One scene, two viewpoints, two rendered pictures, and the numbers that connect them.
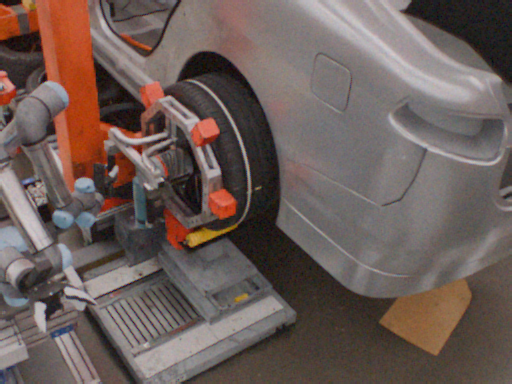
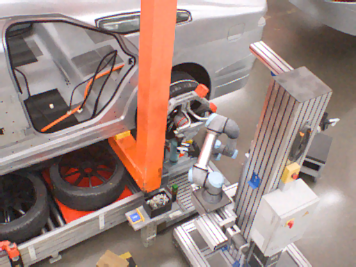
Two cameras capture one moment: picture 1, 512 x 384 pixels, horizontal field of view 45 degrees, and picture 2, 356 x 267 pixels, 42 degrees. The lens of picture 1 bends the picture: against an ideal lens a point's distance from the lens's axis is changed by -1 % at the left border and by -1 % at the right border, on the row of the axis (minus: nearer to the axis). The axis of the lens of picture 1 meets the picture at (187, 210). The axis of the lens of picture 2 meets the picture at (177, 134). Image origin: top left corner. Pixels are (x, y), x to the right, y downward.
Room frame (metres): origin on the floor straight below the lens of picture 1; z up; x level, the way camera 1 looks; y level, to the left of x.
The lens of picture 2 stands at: (2.41, 2.96, 3.63)
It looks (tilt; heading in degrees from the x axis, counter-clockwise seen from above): 45 degrees down; 265
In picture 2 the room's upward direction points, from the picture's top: 7 degrees clockwise
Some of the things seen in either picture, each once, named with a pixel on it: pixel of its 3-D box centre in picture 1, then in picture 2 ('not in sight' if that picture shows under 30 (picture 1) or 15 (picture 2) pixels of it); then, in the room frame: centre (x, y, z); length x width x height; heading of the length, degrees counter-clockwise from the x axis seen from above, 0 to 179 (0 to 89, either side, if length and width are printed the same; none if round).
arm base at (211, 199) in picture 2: not in sight; (213, 192); (1.90, 0.82, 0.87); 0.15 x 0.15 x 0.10
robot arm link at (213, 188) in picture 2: not in sight; (214, 182); (1.90, 0.82, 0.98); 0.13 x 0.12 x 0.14; 157
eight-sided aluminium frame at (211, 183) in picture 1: (178, 164); (181, 119); (2.13, 0.04, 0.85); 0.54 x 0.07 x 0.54; 32
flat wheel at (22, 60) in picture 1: (38, 52); not in sight; (4.15, 1.08, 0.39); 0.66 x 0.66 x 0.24
